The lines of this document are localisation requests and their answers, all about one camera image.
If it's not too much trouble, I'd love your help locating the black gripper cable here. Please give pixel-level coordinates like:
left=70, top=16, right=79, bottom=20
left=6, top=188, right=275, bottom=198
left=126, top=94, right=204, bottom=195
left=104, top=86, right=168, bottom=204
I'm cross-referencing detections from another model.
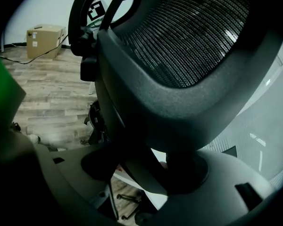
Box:
left=0, top=33, right=69, bottom=65

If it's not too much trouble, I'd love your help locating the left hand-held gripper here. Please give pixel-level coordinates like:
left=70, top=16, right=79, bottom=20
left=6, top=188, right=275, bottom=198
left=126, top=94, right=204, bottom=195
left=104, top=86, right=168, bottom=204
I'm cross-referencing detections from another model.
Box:
left=87, top=0, right=108, bottom=30

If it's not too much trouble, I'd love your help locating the black mesh office chair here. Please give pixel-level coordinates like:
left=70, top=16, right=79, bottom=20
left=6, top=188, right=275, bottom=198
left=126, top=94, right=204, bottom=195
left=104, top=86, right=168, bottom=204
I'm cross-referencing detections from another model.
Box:
left=68, top=0, right=283, bottom=221

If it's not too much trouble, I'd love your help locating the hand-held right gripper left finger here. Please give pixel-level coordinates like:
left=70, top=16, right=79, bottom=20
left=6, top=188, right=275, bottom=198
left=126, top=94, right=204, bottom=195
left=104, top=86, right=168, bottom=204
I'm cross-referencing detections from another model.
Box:
left=34, top=144, right=125, bottom=221

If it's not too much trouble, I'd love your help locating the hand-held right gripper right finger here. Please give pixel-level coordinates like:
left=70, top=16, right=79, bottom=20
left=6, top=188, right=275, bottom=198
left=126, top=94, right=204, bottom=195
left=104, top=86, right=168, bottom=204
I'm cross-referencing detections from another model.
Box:
left=135, top=149, right=275, bottom=226

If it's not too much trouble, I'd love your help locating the brown cardboard box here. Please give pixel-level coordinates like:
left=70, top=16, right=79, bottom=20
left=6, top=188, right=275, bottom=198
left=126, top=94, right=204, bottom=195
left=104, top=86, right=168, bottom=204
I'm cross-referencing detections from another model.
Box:
left=26, top=24, right=67, bottom=59

